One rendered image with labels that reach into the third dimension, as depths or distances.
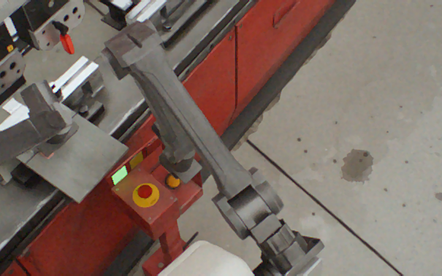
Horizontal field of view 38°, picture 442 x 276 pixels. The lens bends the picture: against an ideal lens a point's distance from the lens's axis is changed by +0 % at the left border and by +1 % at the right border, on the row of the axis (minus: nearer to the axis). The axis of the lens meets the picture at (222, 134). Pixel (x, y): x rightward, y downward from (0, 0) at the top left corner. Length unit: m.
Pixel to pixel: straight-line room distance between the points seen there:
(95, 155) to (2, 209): 0.29
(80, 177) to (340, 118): 1.53
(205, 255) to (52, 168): 0.63
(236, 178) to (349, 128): 1.67
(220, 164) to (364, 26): 2.08
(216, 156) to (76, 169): 0.51
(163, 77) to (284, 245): 0.38
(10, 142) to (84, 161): 0.36
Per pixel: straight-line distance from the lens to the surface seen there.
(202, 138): 1.14
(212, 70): 2.09
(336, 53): 3.03
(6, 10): 1.41
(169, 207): 1.74
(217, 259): 1.03
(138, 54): 1.12
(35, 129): 1.31
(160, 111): 1.34
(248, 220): 1.18
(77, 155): 1.58
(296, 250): 1.19
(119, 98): 1.81
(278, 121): 2.78
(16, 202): 1.71
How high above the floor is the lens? 2.33
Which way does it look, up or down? 58 degrees down
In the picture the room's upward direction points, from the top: 2 degrees counter-clockwise
